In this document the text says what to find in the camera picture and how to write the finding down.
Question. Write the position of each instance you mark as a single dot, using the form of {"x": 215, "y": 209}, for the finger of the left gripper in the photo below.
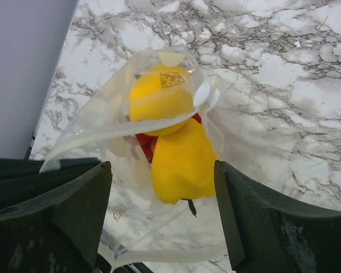
{"x": 20, "y": 180}

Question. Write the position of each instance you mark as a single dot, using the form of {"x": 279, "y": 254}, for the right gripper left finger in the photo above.
{"x": 58, "y": 231}

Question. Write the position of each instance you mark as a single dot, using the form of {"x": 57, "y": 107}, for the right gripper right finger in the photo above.
{"x": 267, "y": 231}

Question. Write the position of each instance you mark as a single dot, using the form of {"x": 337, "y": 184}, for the yellow toy bell pepper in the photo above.
{"x": 174, "y": 184}

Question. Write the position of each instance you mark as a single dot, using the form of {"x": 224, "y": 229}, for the red yellow toy fruit cluster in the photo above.
{"x": 182, "y": 145}

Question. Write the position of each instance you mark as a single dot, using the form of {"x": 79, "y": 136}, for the clear polka dot zip bag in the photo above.
{"x": 156, "y": 121}

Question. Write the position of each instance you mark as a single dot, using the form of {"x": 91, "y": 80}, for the yellow toy lemon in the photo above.
{"x": 161, "y": 93}

